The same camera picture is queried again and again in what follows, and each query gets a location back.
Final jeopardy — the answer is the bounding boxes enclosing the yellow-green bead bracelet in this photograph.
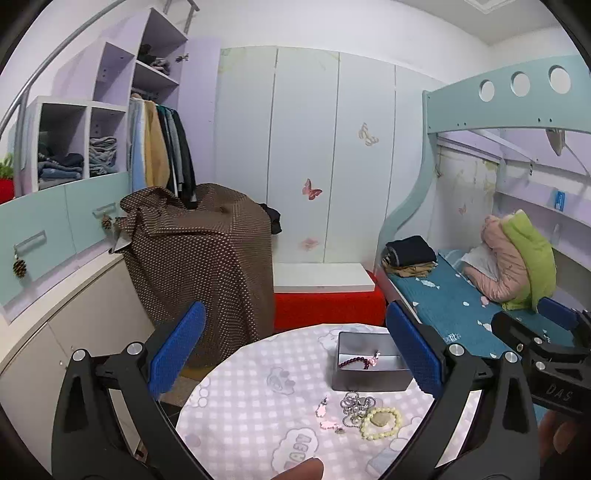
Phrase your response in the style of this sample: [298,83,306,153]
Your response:
[359,406,404,442]

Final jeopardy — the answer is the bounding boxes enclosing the pale jade pendant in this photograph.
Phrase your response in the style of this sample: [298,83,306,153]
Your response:
[370,411,392,428]

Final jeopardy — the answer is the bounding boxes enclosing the silver chain necklace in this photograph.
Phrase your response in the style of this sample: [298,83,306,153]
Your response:
[339,391,376,427]

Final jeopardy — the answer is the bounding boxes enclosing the dark red bead bracelet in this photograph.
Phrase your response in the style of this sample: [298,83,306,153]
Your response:
[337,353,383,371]

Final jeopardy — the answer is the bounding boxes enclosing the pink charm bracelet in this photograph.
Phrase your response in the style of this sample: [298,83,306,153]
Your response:
[314,397,347,435]

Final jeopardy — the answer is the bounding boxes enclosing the person's right hand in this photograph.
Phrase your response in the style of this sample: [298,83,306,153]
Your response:
[538,410,590,474]

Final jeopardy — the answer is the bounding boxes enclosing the person's left hand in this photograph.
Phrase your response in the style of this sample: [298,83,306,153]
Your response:
[273,458,325,480]

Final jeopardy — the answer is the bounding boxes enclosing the pink puffer jacket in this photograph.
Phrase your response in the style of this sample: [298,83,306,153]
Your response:
[462,215,528,304]

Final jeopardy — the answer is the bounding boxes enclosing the green pillow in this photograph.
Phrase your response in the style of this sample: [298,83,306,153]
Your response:
[501,209,557,312]

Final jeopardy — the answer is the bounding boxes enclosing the white pillow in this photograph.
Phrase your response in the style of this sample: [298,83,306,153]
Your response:
[461,243,499,281]

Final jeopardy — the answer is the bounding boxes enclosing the teal patterned mattress sheet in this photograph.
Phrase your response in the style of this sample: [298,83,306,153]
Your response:
[386,248,578,361]

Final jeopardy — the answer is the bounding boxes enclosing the white base cabinet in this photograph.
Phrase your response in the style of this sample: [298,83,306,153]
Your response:
[1,253,154,470]

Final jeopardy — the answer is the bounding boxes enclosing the folded dark clothes stack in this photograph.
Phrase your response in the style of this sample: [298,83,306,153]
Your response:
[382,235,437,278]

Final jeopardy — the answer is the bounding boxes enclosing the grey metal tin box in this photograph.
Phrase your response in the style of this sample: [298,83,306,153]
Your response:
[332,331,414,393]

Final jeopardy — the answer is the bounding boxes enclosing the pink checked tablecloth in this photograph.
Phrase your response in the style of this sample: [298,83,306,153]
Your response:
[174,323,482,480]

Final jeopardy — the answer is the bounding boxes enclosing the pine cone ornament left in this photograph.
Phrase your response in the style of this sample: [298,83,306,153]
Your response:
[13,258,27,279]

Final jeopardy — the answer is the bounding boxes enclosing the pine cone ornament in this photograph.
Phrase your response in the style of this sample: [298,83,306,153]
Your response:
[13,258,27,279]
[101,214,113,231]

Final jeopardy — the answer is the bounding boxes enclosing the teal drawer cabinet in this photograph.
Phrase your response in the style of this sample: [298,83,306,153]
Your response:
[0,173,129,322]

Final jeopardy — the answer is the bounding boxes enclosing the pine cone ornament right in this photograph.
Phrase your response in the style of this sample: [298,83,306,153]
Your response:
[101,214,113,231]

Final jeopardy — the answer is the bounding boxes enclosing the brown dotted cloth cover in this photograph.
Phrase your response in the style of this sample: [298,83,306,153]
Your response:
[115,183,274,368]

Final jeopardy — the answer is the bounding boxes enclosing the red storage bench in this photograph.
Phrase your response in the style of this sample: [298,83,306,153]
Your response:
[273,271,387,333]

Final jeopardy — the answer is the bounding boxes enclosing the white board on bench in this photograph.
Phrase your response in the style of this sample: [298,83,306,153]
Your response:
[273,263,375,294]

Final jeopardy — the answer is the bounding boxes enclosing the beige butterfly sticker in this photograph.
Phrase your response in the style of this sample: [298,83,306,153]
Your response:
[358,123,380,147]

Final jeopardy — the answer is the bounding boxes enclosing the pink butterfly sticker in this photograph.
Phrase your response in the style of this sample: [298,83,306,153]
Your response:
[303,178,322,201]

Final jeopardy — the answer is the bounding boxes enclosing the red strawberry plush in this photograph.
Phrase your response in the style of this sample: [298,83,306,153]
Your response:
[0,153,14,204]

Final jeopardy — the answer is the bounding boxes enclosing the white wardrobe doors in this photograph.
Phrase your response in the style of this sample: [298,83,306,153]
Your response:
[214,47,440,269]

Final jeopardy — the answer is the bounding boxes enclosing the folded jeans in shelf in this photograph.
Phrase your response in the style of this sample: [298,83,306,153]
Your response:
[37,153,84,189]

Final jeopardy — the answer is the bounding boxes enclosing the hanging clothes row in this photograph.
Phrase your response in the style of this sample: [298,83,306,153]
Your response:
[126,92,197,208]

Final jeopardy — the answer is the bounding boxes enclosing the lilac stepped shelf unit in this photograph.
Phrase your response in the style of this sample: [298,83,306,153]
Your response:
[21,7,221,196]

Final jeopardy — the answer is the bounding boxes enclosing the teal bunk bed frame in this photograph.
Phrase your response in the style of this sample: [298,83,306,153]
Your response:
[378,55,590,268]

